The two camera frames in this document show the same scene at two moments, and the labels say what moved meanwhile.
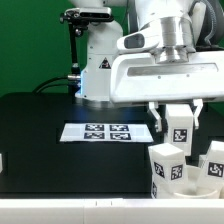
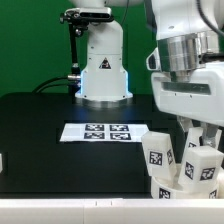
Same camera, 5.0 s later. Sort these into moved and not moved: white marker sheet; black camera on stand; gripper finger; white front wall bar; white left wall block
Moved: gripper finger
Not moved: white marker sheet; black camera on stand; white front wall bar; white left wall block
